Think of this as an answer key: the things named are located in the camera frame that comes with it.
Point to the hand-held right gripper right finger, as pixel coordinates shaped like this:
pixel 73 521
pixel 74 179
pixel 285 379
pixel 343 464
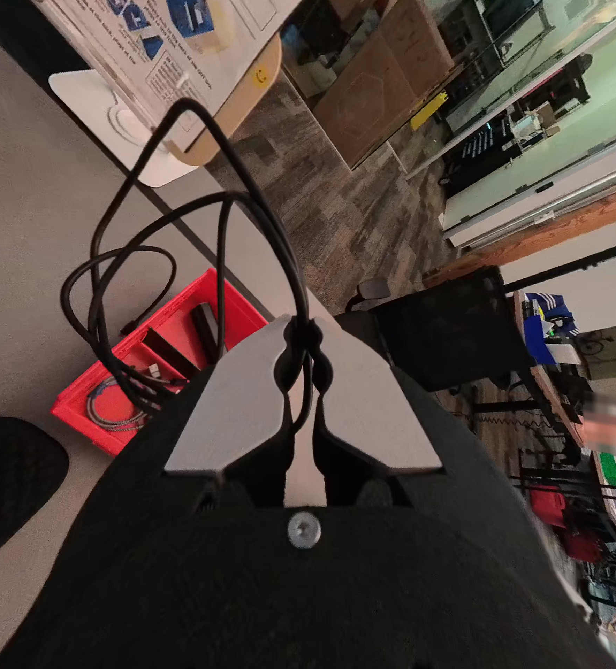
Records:
pixel 376 413

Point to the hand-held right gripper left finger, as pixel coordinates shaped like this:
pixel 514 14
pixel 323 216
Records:
pixel 234 407

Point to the red plastic bin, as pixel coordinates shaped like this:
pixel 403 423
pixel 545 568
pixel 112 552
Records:
pixel 224 313

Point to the black bin divider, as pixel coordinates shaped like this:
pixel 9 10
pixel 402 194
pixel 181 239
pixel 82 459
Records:
pixel 172 353

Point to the black mesh office chair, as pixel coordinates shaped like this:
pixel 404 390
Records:
pixel 444 329

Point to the black tool cabinet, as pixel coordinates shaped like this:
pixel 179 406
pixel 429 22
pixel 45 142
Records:
pixel 475 157

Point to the wooden board stand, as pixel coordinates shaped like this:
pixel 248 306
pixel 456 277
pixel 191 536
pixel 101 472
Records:
pixel 234 115

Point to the cardboard box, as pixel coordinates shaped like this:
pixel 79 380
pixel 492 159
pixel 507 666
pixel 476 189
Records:
pixel 423 47
pixel 365 104

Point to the yellow smiley sticker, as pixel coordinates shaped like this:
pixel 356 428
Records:
pixel 261 76

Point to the printed instruction poster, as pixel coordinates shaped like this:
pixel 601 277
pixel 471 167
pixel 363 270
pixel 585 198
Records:
pixel 156 42

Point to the wooden post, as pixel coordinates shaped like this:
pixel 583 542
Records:
pixel 548 230

